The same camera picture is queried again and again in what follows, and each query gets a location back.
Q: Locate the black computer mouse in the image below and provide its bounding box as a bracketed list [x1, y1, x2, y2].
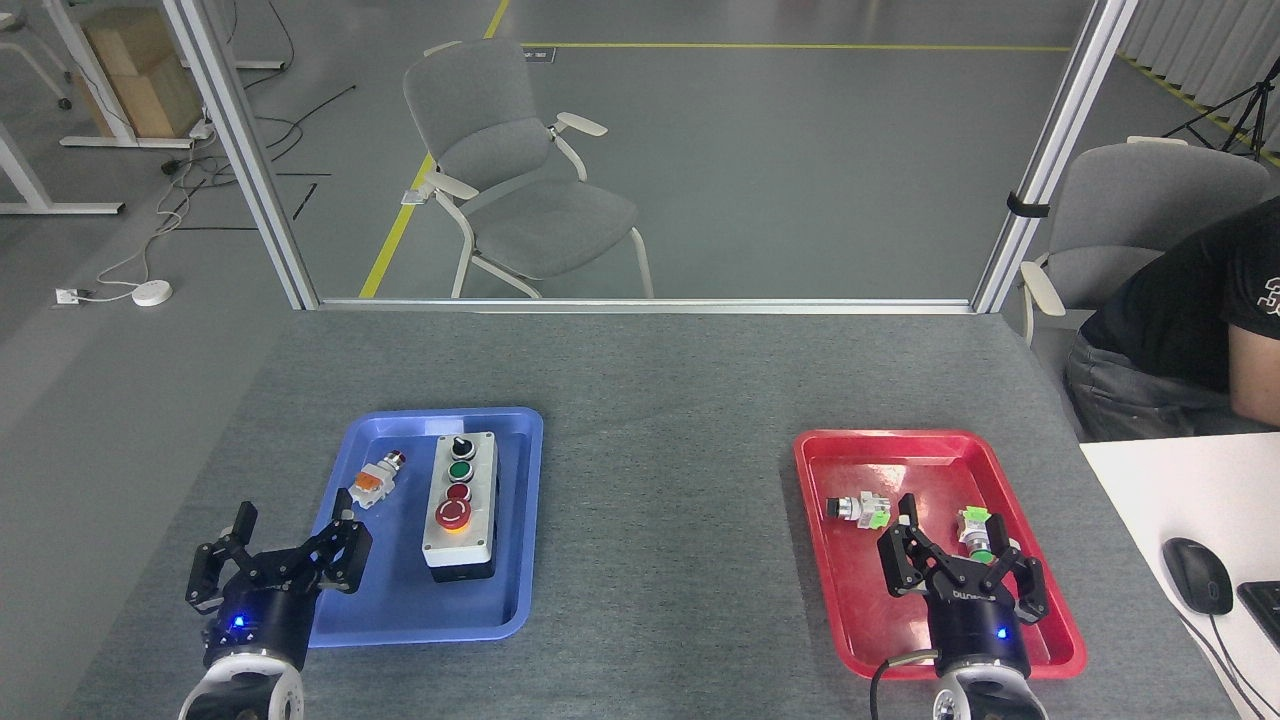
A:
[1161, 537, 1235, 616]

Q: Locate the green push button switch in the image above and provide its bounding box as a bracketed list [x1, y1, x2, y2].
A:
[956, 507, 1002, 563]

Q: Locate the black tripod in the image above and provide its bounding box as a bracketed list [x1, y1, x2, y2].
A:
[1163, 60, 1280, 161]

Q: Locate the white desk leg frame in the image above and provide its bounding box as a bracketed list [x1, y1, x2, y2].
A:
[0, 120, 126, 217]
[40, 0, 196, 150]

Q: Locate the grey chair with white armrests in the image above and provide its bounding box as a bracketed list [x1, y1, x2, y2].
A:
[1018, 137, 1273, 346]
[402, 38, 656, 299]

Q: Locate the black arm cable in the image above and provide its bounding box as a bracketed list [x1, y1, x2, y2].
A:
[869, 650, 941, 720]

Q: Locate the black mouse cable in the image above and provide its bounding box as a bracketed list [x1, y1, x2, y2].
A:
[1175, 606, 1277, 720]

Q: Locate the black floor cable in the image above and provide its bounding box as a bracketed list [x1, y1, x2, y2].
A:
[160, 0, 358, 216]

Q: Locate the blue plastic tray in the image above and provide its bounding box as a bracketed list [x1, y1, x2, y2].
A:
[298, 406, 544, 647]

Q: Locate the grey control box with buttons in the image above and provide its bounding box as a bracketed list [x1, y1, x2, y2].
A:
[421, 432, 499, 583]

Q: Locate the black keyboard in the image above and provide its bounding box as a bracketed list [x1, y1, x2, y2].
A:
[1237, 580, 1280, 652]

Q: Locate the person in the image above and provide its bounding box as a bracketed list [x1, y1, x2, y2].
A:
[1063, 195, 1280, 443]

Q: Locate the silver post with black strap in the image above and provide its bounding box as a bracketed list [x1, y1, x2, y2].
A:
[972, 0, 1141, 314]

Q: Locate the white desk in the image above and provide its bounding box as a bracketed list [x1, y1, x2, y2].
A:
[1078, 432, 1280, 720]

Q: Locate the black selector switch green block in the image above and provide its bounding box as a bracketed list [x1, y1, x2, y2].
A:
[826, 492, 891, 531]

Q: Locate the silver aluminium post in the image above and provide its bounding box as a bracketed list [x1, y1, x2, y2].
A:
[162, 0, 319, 311]

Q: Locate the brown cardboard box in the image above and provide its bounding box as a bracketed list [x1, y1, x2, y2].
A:
[75, 8, 204, 139]

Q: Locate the white floor cable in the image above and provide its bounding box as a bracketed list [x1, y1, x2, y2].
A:
[80, 130, 217, 301]

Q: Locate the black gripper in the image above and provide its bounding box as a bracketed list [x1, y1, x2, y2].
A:
[185, 502, 374, 670]
[877, 493, 1052, 673]

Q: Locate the red plastic tray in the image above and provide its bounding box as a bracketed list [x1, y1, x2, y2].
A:
[793, 429, 1088, 682]

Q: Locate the red push button orange block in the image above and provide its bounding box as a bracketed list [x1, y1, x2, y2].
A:
[348, 450, 408, 513]

